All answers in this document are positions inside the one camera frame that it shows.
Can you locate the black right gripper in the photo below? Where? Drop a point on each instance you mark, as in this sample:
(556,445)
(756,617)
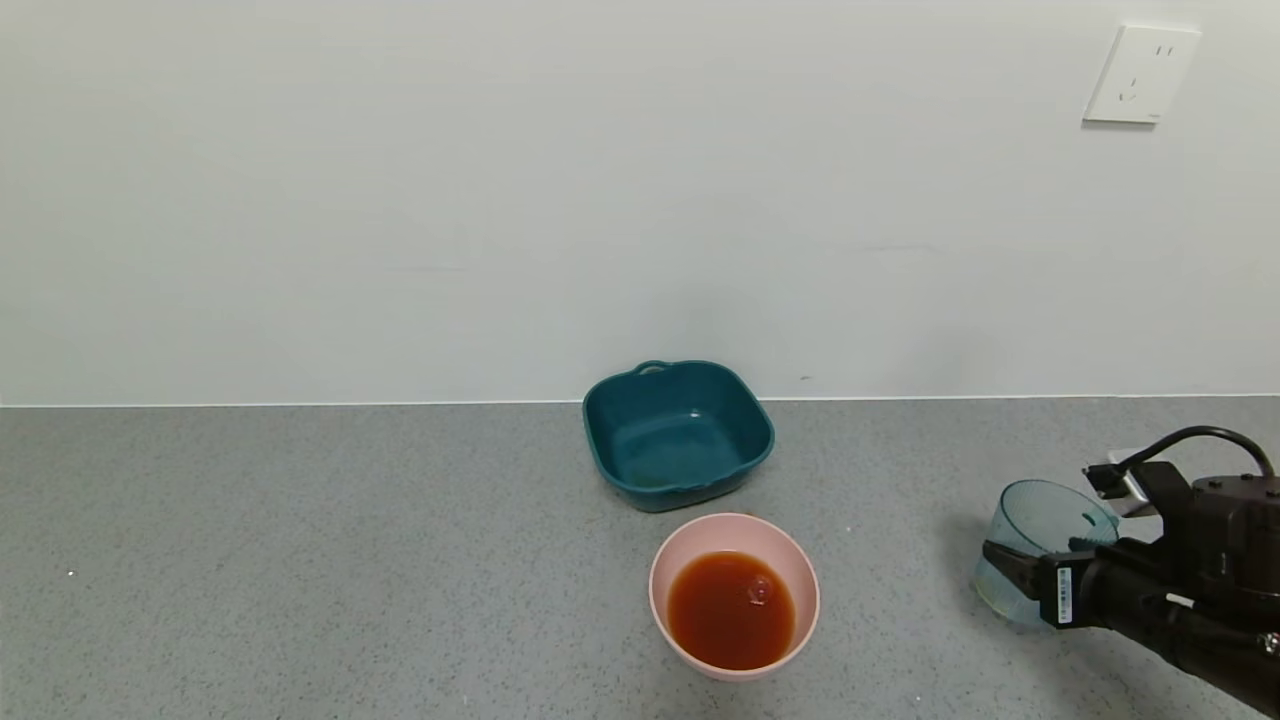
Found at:
(1062,595)

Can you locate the ribbed blue glass cup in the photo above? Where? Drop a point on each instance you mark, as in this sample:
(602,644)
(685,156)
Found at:
(1035,520)

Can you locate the brown tea liquid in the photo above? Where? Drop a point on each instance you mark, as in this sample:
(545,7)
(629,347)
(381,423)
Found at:
(730,615)

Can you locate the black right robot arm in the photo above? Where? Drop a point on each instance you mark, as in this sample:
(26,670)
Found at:
(1235,655)

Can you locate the pink bowl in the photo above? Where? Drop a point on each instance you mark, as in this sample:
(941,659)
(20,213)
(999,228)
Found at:
(690,545)

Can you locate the teal square plastic tub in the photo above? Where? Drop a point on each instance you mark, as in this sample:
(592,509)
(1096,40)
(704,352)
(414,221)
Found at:
(680,440)

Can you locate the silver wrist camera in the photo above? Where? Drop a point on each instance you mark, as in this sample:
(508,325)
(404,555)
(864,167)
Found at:
(1125,490)

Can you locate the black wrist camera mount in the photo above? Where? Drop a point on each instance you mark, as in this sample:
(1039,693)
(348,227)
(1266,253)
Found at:
(1225,530)

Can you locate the white wall socket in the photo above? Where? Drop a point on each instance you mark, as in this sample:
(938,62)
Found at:
(1140,75)

